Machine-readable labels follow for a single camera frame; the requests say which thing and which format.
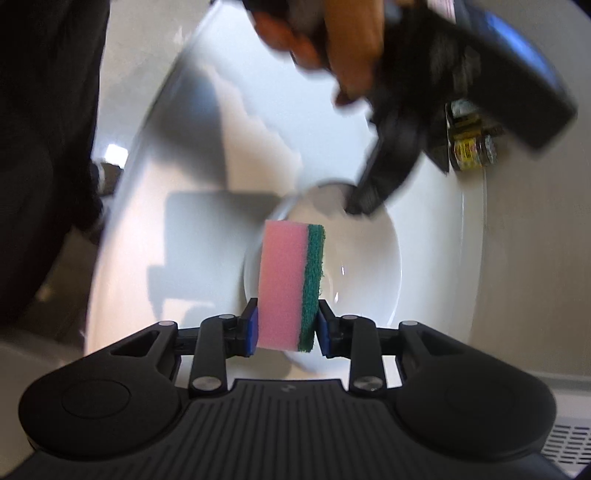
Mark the white ceramic bowl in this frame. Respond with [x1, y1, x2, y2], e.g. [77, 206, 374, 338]
[242, 180, 403, 377]

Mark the pink and green sponge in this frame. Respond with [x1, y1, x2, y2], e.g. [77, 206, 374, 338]
[257, 220, 325, 352]

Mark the person's left hand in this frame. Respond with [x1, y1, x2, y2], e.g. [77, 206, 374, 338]
[252, 0, 386, 106]

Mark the checkered lid sauce jar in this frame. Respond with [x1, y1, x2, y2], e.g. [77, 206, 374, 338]
[451, 134, 498, 172]

